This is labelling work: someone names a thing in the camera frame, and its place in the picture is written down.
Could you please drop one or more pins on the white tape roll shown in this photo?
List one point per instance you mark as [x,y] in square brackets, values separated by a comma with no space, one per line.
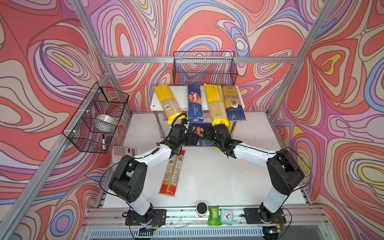
[105,124]

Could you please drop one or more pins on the aluminium frame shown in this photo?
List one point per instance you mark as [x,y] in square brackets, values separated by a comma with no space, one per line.
[48,65]

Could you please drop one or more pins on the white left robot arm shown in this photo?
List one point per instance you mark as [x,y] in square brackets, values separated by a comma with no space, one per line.
[129,176]

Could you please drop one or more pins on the green snack bag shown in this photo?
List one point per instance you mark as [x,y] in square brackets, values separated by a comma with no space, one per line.
[214,216]

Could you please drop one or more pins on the white two-tier shelf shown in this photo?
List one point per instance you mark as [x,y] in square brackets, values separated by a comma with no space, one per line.
[181,96]

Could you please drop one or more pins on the black wire basket left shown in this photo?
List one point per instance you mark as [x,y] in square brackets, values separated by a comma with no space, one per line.
[99,100]

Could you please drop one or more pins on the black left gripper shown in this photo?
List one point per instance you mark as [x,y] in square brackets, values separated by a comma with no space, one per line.
[190,142]

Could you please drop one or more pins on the blue Ankara spaghetti bag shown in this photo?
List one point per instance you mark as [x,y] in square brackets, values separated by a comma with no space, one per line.
[233,104]

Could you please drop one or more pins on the red spaghetti bag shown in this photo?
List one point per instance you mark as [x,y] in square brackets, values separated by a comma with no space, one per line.
[172,174]

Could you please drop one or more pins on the black wire basket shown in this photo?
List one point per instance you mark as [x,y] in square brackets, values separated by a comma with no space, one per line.
[204,67]
[99,100]

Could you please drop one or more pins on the yellow spaghetti bag with barcode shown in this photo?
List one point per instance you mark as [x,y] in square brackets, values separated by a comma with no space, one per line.
[168,102]

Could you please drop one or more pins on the teal alarm clock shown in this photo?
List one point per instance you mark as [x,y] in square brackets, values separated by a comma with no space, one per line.
[227,217]

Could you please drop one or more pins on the blue Barilla spaghetti box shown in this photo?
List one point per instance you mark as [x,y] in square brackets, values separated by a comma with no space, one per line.
[195,111]

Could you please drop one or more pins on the round black white speaker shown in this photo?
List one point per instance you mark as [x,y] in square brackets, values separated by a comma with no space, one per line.
[202,209]

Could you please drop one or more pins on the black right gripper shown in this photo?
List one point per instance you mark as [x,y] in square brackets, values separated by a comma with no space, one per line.
[209,131]

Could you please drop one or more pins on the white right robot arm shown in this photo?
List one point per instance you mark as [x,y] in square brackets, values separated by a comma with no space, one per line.
[282,171]

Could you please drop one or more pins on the black wire basket back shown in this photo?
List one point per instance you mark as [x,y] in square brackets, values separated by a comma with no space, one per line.
[204,67]

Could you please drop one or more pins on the yellow Pastatime spaghetti bag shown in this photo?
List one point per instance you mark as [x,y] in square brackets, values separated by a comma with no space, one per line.
[216,105]
[228,127]

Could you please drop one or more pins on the blue Barilla rigatoni box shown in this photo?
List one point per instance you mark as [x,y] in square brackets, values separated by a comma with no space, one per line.
[199,128]

